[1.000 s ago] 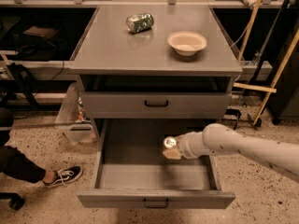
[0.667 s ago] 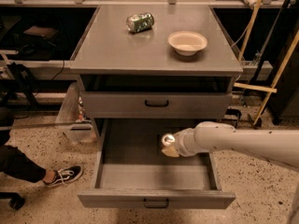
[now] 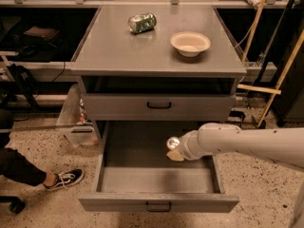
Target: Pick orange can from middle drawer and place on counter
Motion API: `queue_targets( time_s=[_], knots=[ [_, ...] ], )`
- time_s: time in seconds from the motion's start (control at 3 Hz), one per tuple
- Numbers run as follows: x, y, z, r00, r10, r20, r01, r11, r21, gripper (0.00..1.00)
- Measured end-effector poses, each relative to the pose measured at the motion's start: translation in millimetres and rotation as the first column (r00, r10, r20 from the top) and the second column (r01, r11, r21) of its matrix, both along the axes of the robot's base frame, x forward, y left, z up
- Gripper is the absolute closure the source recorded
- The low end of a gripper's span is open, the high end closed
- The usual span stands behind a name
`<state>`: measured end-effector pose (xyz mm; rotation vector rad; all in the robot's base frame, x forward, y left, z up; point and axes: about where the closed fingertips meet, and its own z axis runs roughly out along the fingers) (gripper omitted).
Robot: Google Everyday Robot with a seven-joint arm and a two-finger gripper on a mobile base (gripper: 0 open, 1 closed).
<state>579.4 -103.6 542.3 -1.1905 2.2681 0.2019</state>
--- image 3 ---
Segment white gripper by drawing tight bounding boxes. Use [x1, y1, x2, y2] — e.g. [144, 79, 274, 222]
[166, 130, 206, 162]

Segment orange soda can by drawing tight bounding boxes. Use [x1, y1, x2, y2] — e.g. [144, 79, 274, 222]
[166, 137, 180, 150]

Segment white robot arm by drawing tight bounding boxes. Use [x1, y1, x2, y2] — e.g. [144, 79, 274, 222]
[166, 123, 304, 172]

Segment open grey middle drawer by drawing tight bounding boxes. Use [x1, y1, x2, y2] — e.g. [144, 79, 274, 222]
[79, 121, 239, 213]

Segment closed grey top drawer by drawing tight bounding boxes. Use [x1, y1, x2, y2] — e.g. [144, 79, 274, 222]
[82, 93, 236, 122]

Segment grey drawer cabinet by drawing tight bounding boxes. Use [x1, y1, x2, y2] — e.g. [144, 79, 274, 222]
[69, 4, 247, 146]

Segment green soda can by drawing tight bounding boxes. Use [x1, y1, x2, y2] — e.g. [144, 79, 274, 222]
[127, 13, 157, 34]

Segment beige paper bowl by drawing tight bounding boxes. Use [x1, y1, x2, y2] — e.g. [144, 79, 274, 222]
[170, 31, 211, 57]

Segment black and white sneaker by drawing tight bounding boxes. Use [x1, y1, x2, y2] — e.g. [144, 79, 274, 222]
[43, 169, 85, 191]

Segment person's leg in black trousers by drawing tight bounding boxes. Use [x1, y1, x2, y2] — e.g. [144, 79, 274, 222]
[0, 109, 57, 187]

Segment black chair caster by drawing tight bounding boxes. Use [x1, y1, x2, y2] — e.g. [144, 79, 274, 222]
[0, 196, 26, 214]

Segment brown box on shelf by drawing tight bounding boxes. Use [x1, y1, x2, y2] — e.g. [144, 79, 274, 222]
[24, 27, 60, 41]

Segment black middle drawer handle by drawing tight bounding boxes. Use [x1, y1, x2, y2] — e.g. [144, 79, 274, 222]
[145, 202, 172, 213]

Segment black drawer handle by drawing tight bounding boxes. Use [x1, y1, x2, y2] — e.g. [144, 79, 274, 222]
[145, 202, 172, 213]
[146, 102, 172, 110]

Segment black top drawer handle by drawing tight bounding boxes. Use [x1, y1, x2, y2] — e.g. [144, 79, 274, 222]
[146, 102, 172, 110]

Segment wooden stick frame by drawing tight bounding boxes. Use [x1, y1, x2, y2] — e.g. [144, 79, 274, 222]
[236, 0, 304, 129]

